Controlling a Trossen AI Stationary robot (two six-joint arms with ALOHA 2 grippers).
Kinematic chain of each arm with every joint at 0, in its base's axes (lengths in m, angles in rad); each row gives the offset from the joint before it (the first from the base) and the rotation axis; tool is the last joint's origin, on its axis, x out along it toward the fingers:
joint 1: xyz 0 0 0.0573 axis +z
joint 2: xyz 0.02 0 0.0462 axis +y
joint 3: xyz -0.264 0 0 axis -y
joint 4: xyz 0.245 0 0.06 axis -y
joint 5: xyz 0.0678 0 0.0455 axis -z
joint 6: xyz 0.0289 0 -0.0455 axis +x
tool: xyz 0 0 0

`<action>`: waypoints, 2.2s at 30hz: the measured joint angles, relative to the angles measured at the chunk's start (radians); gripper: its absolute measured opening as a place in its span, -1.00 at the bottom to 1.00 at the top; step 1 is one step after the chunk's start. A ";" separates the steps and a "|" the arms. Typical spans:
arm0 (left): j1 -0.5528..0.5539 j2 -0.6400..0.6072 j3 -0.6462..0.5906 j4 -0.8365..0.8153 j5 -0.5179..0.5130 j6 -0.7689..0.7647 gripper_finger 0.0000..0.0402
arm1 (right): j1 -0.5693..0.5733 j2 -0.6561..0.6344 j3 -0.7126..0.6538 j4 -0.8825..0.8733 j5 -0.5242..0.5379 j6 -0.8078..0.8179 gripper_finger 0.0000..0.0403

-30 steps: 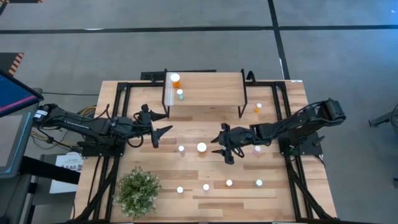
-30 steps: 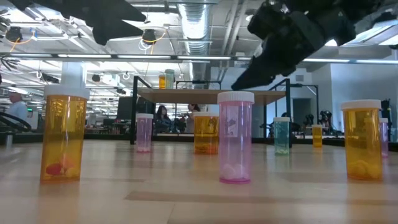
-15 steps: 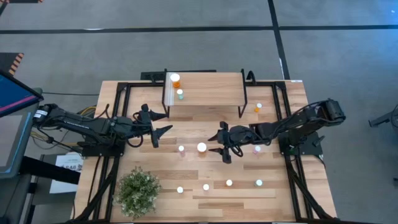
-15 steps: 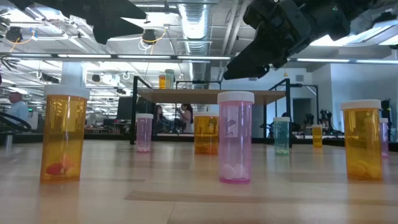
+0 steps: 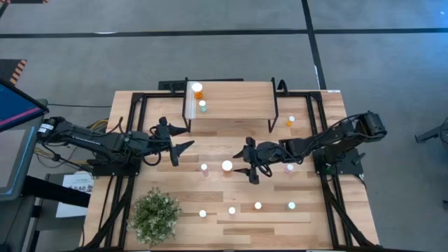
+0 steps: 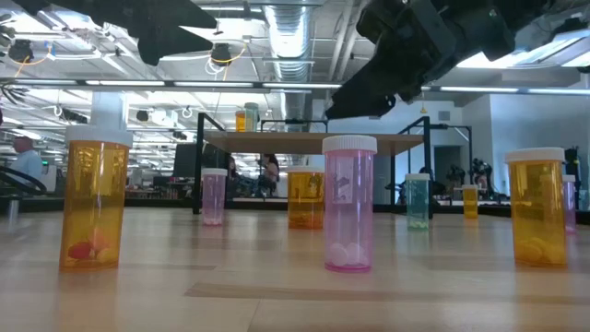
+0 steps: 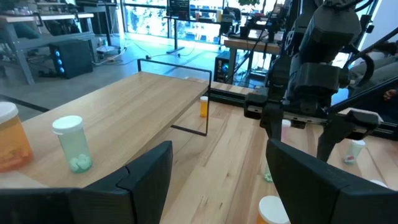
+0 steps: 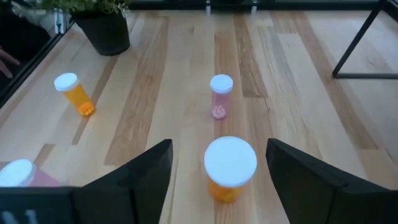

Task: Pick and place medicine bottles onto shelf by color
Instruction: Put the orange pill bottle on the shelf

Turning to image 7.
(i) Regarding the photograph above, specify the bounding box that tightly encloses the pink pill bottle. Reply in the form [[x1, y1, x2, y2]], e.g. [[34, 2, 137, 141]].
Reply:
[[281, 119, 292, 142]]

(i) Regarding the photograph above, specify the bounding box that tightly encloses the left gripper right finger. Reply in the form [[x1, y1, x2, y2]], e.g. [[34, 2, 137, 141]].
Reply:
[[266, 139, 398, 224]]

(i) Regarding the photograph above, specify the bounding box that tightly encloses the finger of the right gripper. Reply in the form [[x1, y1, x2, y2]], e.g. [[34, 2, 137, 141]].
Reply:
[[260, 104, 284, 142], [317, 109, 383, 162]]

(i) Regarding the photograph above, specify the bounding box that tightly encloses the wooden workbench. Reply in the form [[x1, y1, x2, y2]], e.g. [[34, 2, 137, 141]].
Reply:
[[223, 29, 284, 85]]

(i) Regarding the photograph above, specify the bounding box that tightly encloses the grey workbench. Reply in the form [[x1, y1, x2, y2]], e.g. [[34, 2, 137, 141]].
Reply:
[[0, 12, 96, 86]]

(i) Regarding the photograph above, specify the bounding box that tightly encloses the black computer tower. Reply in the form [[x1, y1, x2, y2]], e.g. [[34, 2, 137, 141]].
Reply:
[[213, 50, 239, 84], [49, 39, 94, 80]]

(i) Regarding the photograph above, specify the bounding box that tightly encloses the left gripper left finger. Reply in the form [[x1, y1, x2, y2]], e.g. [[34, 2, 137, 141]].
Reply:
[[83, 141, 174, 224]]

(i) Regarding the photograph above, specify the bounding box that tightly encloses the large orange pill bottle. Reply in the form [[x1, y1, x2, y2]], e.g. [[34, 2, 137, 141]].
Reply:
[[0, 101, 34, 173], [256, 195, 292, 224]]

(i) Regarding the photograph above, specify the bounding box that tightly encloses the monitor on black stand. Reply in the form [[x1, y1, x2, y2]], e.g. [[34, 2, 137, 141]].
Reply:
[[166, 0, 191, 55]]

